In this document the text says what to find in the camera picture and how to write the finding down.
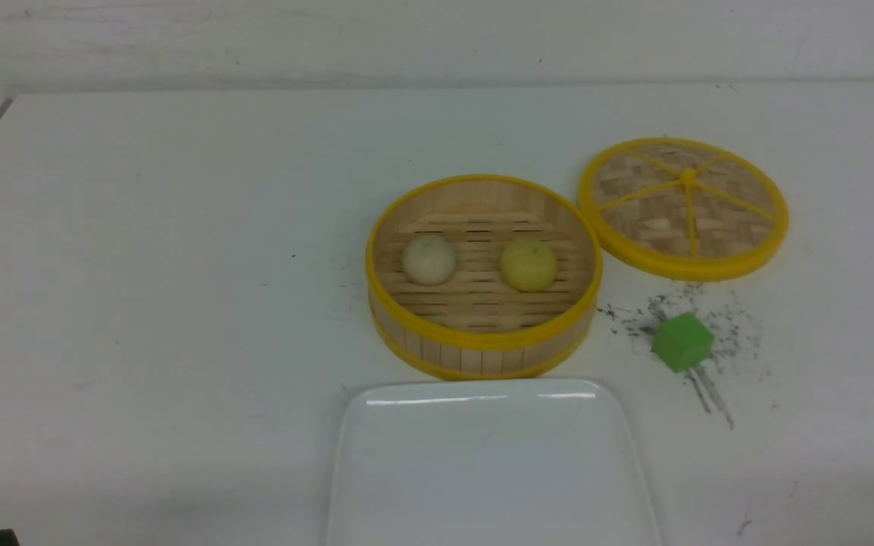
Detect yellow steamed bun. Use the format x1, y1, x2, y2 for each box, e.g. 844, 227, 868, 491
500, 238, 558, 293

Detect green cube block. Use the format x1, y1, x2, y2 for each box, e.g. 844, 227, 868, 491
652, 313, 715, 374

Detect yellow rimmed bamboo steamer basket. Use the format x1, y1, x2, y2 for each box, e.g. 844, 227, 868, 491
365, 174, 603, 381

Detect white steamed bun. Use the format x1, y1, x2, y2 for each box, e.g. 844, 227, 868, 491
401, 234, 457, 286

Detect white rectangular plate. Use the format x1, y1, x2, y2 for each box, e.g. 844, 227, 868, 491
326, 378, 663, 545

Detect yellow rimmed bamboo steamer lid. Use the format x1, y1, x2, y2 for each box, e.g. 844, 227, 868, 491
578, 137, 790, 283

